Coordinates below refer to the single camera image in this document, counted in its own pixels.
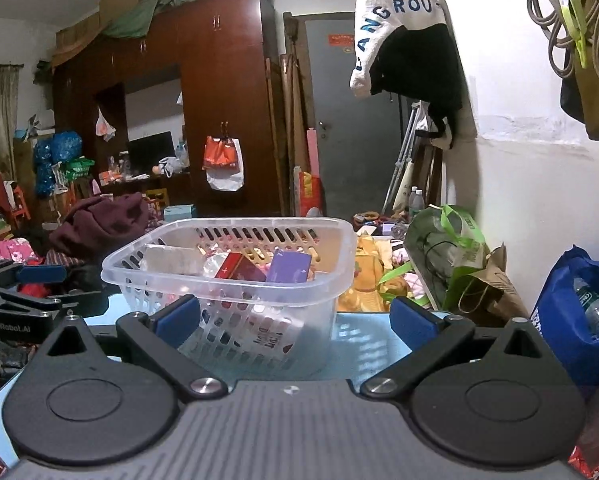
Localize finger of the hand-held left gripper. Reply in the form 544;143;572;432
0;286;105;319
0;259;70;289

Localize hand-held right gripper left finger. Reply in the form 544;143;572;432
38;294;228;402

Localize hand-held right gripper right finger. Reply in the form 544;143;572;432
359;296;551;401

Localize red box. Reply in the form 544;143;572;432
213;252;268;284

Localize clear plastic basket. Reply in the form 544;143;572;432
100;217;359;382

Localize plain purple box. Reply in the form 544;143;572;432
264;248;313;284

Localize pink floral cloth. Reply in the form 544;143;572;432
0;238;36;264

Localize yellow patterned cloth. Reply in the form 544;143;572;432
336;234;413;312

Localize green clear plastic bag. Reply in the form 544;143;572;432
379;204;491;312

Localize red stool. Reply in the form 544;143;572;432
8;184;33;222

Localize maroon cloth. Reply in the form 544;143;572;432
48;192;151;262

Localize brown paper bag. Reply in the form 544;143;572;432
457;244;531;322

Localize teal box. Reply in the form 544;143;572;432
162;204;196;224

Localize green plastic basket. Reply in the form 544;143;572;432
66;158;96;182

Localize blue plastic bag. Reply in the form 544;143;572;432
32;131;83;197

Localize blue fabric bag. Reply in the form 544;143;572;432
528;245;599;388

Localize patterned curtain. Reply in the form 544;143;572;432
0;64;21;182

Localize metal crutches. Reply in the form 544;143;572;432
383;101;431;213

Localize hanging white plastic bag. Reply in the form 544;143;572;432
95;107;116;142

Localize black monitor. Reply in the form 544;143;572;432
127;131;175;172

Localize hanging red white bag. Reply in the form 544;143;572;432
202;135;245;192

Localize clear water bottle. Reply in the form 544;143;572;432
572;277;599;340

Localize red packet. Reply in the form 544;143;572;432
567;384;599;480

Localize grey door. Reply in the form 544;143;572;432
303;12;416;217

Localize brown wooden wardrobe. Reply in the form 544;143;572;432
50;0;286;218

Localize hanging black white garment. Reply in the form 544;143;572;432
350;0;476;151

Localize green cloth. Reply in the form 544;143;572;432
100;0;222;40

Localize coiled cables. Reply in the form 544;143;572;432
527;0;599;80

